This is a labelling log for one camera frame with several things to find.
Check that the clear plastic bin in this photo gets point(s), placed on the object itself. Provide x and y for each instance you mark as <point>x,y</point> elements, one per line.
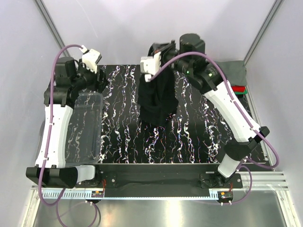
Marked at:
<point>84,130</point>

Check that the folded green t shirt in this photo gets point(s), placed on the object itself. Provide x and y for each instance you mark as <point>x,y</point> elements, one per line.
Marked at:
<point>241,93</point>

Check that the folded grey t shirt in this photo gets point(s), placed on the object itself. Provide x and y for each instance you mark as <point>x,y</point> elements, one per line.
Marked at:
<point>234,71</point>

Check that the left aluminium corner post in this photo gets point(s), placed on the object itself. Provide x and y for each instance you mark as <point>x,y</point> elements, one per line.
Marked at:
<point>49,22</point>

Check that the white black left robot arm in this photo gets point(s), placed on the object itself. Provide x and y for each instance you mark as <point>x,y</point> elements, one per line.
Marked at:
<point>69,78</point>

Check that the aluminium corner post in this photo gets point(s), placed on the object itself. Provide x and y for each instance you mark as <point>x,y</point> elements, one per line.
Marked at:
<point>264,27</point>
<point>49,22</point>

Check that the black marble pattern mat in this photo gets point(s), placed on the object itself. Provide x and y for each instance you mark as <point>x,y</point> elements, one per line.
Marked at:
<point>196,133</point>

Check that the right aluminium corner post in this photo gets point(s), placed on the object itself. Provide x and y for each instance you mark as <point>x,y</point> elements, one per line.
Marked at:
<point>264,27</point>

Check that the folded red t shirt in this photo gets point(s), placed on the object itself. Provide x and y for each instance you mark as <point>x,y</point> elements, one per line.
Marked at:
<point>238,88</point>

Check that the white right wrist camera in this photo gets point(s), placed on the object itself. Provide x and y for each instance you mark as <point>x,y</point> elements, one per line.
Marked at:
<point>150,66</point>

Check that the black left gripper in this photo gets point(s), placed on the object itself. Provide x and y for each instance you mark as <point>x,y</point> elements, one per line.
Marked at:
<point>95,76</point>

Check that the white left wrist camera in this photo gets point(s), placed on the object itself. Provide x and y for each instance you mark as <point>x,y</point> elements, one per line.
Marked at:
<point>90,59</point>

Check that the white slotted cable duct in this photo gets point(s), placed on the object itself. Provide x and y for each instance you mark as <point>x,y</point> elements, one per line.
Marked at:
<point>69,194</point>

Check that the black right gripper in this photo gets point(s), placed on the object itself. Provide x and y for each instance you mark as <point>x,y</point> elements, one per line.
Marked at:
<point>163,50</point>

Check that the aluminium frame rail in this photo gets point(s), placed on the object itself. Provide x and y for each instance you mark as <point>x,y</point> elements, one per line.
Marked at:
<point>265,180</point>

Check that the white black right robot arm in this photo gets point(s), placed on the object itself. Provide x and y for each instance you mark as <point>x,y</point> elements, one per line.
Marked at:
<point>208,78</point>

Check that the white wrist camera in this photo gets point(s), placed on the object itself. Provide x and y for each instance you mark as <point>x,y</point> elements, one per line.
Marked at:
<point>90,59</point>
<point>150,66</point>

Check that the black t shirt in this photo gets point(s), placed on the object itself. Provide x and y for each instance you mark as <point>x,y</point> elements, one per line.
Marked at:
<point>157,98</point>

